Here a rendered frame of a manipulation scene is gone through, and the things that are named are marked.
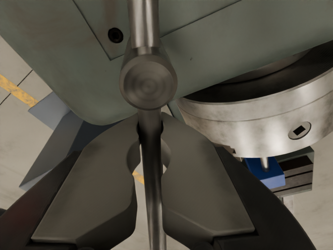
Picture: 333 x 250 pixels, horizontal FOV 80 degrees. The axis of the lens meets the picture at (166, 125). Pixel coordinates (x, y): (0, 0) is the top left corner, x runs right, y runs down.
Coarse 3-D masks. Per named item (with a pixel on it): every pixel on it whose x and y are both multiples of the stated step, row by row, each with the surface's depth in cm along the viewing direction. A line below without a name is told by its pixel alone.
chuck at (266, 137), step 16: (288, 112) 27; (304, 112) 27; (320, 112) 28; (208, 128) 34; (224, 128) 32; (240, 128) 30; (256, 128) 29; (272, 128) 29; (288, 128) 29; (320, 128) 30; (224, 144) 35; (240, 144) 33; (256, 144) 32; (272, 144) 31; (288, 144) 31; (304, 144) 31
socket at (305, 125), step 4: (296, 124) 29; (300, 124) 29; (304, 124) 29; (308, 124) 29; (292, 128) 29; (296, 128) 31; (300, 128) 30; (304, 128) 30; (308, 128) 30; (288, 132) 30; (292, 132) 30; (296, 132) 30; (300, 132) 30; (304, 132) 30; (288, 136) 30; (292, 136) 30; (296, 136) 30; (300, 136) 30
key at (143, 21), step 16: (128, 0) 7; (144, 0) 7; (128, 16) 8; (144, 16) 7; (144, 32) 8; (144, 112) 10; (160, 112) 10; (144, 128) 10; (160, 128) 11; (144, 144) 11; (160, 144) 11; (144, 160) 11; (160, 160) 11; (144, 176) 12; (160, 176) 12; (160, 192) 12; (160, 208) 12; (160, 224) 13; (160, 240) 13
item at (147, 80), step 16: (128, 48) 9; (144, 48) 8; (160, 48) 8; (128, 64) 7; (144, 64) 7; (160, 64) 7; (128, 80) 7; (144, 80) 7; (160, 80) 7; (176, 80) 8; (128, 96) 7; (144, 96) 8; (160, 96) 8
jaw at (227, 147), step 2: (214, 142) 38; (216, 144) 38; (218, 144) 37; (220, 144) 37; (218, 146) 38; (224, 146) 36; (226, 146) 36; (228, 146) 36; (226, 148) 37; (228, 148) 36; (230, 148) 36; (232, 148) 35; (228, 150) 37; (230, 150) 36; (232, 150) 36; (230, 152) 37; (232, 152) 36; (232, 154) 39; (236, 158) 40; (238, 158) 39; (240, 158) 39; (242, 158) 39; (238, 160) 40; (240, 160) 39
